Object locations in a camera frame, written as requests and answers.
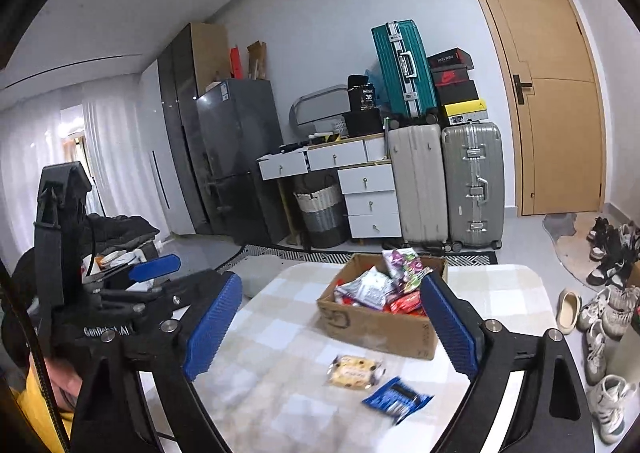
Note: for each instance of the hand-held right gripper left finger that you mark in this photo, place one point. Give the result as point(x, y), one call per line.
point(210, 328)

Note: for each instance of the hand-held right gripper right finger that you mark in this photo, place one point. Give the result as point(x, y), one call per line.
point(450, 328)

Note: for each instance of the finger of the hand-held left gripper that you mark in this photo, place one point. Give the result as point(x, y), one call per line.
point(165, 290)
point(155, 267)

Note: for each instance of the purple snack packet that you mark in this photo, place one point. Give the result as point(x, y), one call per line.
point(407, 268)

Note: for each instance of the brown cardboard box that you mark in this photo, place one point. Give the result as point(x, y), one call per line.
point(375, 328)

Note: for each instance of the blue snack packet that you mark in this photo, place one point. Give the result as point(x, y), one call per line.
point(397, 400)

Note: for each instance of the yellow cookie packet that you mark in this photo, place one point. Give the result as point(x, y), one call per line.
point(355, 372)

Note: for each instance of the black cloth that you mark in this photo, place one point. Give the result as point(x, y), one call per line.
point(120, 230)

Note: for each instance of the checked tablecloth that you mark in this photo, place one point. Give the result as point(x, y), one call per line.
point(280, 333)

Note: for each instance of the white wardrobe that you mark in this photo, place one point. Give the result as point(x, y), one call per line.
point(167, 158)

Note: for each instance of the white sheer curtain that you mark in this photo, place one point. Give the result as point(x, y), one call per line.
point(110, 158)

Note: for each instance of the beige slipper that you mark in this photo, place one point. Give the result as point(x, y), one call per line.
point(569, 313)

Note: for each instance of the black and white striped rug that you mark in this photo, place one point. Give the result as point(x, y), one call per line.
point(310, 253)

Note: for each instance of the dark glossy cabinet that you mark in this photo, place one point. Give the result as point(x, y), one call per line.
point(180, 133)

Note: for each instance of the yellow garment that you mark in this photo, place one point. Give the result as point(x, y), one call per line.
point(27, 393)

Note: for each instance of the grey refrigerator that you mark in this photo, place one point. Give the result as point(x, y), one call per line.
point(240, 158)

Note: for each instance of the grey doormat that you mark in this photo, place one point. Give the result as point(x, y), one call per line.
point(565, 243)

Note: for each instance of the beige suitcase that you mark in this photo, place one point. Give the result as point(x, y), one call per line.
point(417, 188)

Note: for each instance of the silver suitcase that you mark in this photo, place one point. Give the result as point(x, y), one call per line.
point(472, 183)

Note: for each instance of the grey and white laundry basket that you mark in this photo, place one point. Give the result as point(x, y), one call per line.
point(322, 218)

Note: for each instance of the row of shoes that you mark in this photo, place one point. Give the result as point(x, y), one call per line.
point(612, 313)

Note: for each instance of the white drawer desk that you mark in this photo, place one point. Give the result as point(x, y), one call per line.
point(367, 183)

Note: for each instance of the yellow and black shoe box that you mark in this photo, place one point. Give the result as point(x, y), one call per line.
point(465, 112)

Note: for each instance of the red paper bag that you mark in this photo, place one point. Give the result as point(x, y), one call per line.
point(236, 64)

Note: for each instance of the large flat cardboard box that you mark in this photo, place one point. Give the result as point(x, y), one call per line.
point(210, 53)

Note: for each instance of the brown folded cardboard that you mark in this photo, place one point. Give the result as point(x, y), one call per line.
point(256, 60)

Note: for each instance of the black printed package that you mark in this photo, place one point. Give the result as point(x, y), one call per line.
point(362, 94)

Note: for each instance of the red and black shoe box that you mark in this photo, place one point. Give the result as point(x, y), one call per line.
point(450, 77)

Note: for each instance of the blue plastic bag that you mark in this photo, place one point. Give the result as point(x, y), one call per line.
point(372, 83)

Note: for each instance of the teal suitcase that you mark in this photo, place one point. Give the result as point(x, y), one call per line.
point(405, 68)

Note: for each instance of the wooden door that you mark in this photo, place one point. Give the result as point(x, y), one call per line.
point(550, 83)

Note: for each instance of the grey rounded folded frame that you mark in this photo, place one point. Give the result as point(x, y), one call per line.
point(320, 108)

